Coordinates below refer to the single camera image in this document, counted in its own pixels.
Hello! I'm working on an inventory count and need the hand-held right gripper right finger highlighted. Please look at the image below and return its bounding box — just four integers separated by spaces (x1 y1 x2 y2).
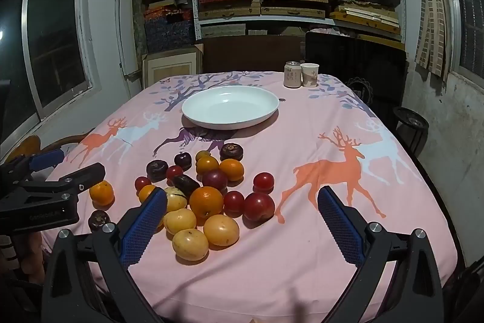
317 186 445 323

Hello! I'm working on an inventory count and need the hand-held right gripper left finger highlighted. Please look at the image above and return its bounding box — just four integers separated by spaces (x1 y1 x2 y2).
40 187 168 323

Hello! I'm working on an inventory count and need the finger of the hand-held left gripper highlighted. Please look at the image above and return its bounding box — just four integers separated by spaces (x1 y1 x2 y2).
15 163 106 200
0 150 66 183

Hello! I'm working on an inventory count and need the orange tangerine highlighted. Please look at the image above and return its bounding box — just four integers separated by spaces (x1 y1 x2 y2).
138 185 157 203
89 180 115 206
219 159 245 182

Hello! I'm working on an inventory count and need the yellow plum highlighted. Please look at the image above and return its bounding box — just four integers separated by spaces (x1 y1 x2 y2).
203 214 240 247
163 208 198 236
172 228 209 262

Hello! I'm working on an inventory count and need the pale speckled melon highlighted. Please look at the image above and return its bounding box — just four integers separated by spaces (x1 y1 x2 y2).
163 187 188 213

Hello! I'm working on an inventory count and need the large orange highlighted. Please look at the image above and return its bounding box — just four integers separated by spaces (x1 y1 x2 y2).
189 186 224 221

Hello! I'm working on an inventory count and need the dark purple plum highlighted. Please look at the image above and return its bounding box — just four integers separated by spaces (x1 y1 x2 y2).
174 152 193 170

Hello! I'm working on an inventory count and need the reddish purple plum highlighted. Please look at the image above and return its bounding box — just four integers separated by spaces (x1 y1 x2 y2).
202 169 228 193

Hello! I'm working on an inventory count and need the large red plum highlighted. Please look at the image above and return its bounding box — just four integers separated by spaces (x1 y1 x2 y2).
243 192 275 221

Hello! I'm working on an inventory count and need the yellow-orange tangerine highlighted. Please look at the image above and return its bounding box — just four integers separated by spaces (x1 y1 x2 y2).
195 156 220 176

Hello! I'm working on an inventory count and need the white oval plate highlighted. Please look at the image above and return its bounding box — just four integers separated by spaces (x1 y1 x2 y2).
181 86 280 130

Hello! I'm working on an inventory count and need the person's left hand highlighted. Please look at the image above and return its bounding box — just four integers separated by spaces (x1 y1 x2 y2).
17 232 46 282

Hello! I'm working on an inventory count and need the wooden chair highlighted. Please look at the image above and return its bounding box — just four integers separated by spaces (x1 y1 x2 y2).
38 128 95 157

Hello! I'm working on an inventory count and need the pink deer-print tablecloth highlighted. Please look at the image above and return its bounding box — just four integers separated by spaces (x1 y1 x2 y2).
41 71 460 323

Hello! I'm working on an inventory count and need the aluminium sliding window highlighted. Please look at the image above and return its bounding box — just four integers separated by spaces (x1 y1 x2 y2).
0 0 101 142

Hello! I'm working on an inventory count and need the black round stool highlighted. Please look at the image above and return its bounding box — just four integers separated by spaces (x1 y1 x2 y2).
392 107 430 157

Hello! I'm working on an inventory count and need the wooden framed panel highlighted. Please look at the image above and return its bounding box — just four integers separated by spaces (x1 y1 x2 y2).
142 43 205 89

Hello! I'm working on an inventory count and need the white paper cup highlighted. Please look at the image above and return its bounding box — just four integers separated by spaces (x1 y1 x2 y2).
300 63 320 87

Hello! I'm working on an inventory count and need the pale drink can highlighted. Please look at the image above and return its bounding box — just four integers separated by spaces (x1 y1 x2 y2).
284 61 302 88

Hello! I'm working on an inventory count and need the pile of dark patterned boxes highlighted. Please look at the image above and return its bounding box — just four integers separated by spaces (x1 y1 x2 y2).
144 7 195 53

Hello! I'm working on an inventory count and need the brown cardboard sheet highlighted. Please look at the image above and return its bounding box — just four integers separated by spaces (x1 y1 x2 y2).
202 35 303 74

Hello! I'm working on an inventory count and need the brick-pattern curtain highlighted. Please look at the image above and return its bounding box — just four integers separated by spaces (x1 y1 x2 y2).
414 0 449 77

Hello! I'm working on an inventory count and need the mesh-covered window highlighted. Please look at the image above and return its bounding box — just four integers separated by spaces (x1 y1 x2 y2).
442 0 484 81

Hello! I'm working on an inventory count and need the white door frame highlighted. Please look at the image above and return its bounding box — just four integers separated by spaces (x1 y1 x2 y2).
115 0 140 100

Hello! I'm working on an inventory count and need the black wire fan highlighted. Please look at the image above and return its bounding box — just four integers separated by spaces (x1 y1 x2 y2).
346 77 375 106

